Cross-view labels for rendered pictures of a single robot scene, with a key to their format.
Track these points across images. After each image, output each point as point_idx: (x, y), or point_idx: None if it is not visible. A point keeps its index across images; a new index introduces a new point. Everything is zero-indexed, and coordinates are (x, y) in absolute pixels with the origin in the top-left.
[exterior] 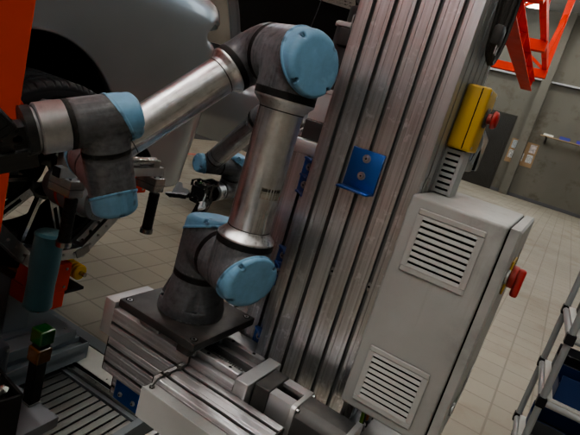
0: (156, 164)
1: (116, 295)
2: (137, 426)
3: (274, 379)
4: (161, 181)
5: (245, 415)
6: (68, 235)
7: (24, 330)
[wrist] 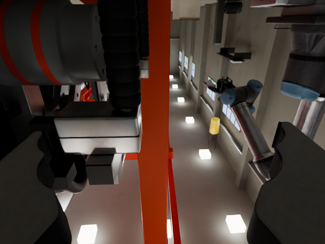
0: (121, 167)
1: (256, 7)
2: None
3: None
4: (140, 139)
5: None
6: (148, 11)
7: None
